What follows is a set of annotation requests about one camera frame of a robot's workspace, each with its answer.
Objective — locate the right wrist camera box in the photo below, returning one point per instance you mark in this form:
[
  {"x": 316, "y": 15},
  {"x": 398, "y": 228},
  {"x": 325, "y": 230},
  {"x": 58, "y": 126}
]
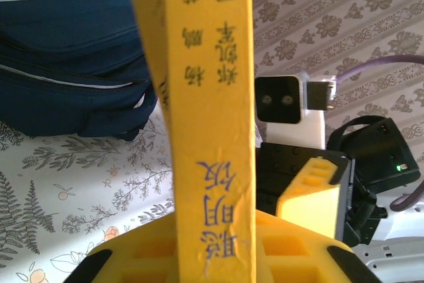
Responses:
[{"x": 278, "y": 100}]

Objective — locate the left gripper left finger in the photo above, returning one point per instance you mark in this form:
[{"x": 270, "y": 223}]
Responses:
[{"x": 132, "y": 260}]

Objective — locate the floral tablecloth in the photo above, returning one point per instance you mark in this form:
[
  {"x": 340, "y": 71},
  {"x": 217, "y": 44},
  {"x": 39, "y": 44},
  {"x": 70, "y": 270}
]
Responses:
[{"x": 49, "y": 180}]

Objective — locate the navy blue backpack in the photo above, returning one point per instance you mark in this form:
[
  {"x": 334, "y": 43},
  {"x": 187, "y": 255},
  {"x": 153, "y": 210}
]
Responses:
[{"x": 66, "y": 47}]

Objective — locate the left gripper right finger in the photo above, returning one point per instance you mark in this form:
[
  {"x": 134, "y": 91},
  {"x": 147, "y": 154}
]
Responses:
[{"x": 298, "y": 256}]

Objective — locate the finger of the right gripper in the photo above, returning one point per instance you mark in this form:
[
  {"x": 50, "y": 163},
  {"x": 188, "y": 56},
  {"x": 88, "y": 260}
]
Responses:
[{"x": 311, "y": 203}]

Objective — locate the yellow book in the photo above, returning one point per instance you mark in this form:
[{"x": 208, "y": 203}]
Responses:
[{"x": 212, "y": 130}]

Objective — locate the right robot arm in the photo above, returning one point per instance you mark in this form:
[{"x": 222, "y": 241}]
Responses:
[{"x": 397, "y": 256}]

